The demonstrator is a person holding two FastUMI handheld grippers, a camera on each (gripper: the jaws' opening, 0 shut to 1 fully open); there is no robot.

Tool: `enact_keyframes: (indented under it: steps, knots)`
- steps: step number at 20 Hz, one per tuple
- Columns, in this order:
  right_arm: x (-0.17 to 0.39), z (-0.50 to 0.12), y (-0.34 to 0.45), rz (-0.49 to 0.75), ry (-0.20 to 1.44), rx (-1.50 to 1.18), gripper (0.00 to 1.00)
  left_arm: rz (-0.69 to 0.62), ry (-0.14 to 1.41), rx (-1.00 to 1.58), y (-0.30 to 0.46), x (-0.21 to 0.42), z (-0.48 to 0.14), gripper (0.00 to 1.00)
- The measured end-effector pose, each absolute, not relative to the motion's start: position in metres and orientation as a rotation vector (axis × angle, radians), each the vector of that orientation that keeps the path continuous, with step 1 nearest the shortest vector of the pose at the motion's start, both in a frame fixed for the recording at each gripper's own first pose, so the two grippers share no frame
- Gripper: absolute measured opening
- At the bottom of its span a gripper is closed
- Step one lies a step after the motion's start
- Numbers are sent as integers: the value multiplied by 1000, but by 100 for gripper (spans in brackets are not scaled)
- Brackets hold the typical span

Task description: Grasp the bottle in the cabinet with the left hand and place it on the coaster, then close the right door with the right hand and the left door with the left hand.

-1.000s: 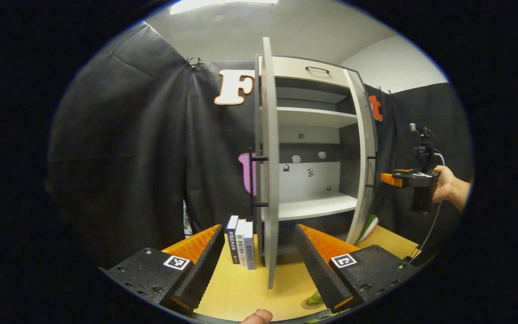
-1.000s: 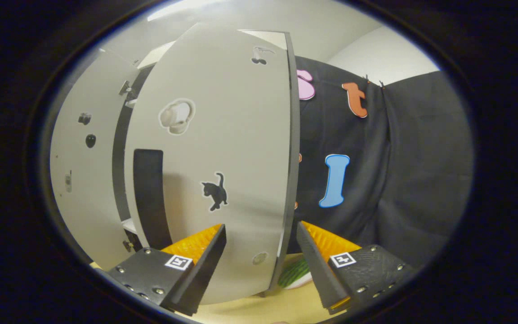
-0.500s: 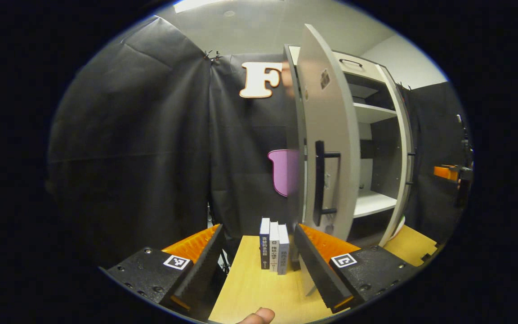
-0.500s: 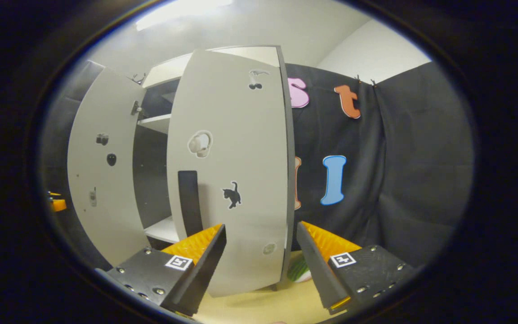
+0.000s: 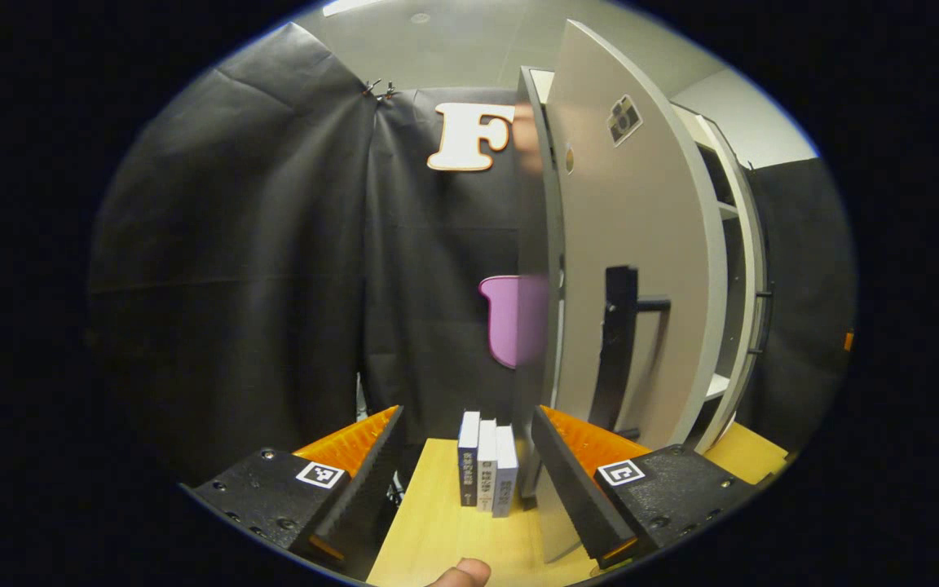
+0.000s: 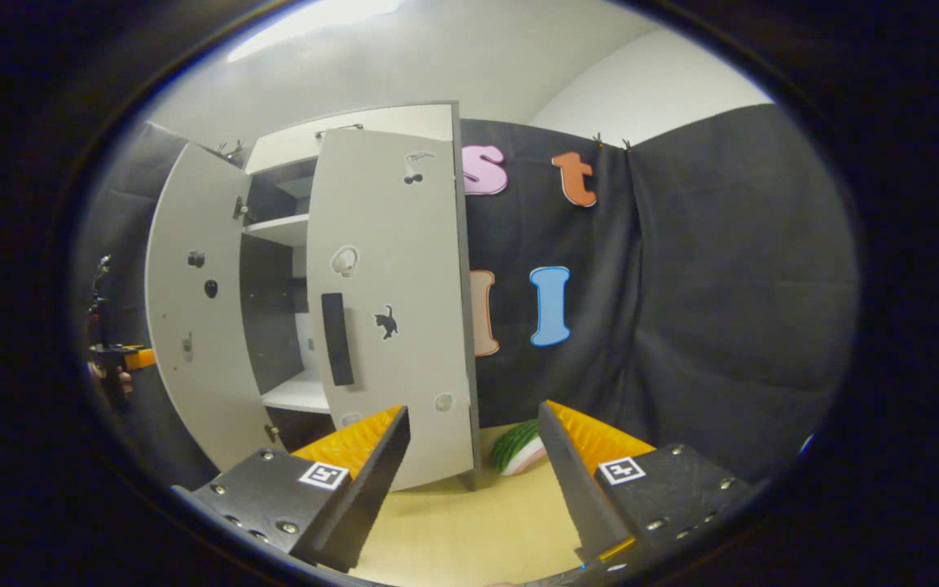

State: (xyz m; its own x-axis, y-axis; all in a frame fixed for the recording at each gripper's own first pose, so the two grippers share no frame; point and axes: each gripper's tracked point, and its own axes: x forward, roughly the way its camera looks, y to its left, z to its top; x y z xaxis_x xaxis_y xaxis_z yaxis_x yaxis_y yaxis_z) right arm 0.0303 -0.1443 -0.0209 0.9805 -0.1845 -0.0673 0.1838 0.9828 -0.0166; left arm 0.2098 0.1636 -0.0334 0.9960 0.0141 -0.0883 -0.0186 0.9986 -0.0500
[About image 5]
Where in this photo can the white cabinet door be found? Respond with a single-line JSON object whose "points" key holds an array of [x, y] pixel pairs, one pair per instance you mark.
{"points": [[665, 212], [756, 244]]}

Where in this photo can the ceiling light panel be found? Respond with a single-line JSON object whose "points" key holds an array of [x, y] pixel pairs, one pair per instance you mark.
{"points": [[351, 6]]}

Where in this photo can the grey spine book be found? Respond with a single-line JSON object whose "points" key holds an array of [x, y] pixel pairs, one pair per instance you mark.
{"points": [[506, 481]]}

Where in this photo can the black backdrop cloth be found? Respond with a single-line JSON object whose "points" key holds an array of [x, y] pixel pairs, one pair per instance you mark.
{"points": [[233, 244]]}

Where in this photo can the white grey cabinet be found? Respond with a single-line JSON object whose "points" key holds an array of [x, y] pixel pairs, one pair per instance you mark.
{"points": [[536, 204]]}

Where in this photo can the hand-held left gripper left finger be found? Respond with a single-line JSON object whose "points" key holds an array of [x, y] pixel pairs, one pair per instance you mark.
{"points": [[359, 497]]}

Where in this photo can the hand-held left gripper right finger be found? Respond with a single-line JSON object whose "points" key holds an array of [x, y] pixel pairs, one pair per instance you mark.
{"points": [[575, 497]]}

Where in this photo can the round ceiling sensor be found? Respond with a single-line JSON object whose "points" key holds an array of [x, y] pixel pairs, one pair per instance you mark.
{"points": [[419, 17]]}

